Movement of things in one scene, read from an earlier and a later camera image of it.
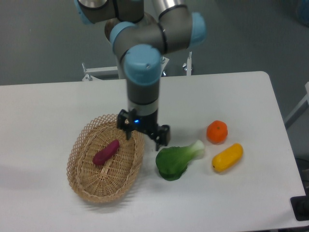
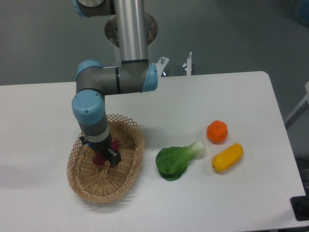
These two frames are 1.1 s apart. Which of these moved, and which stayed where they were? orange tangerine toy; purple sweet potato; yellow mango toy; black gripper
Moved: black gripper
Stayed: purple sweet potato; yellow mango toy; orange tangerine toy
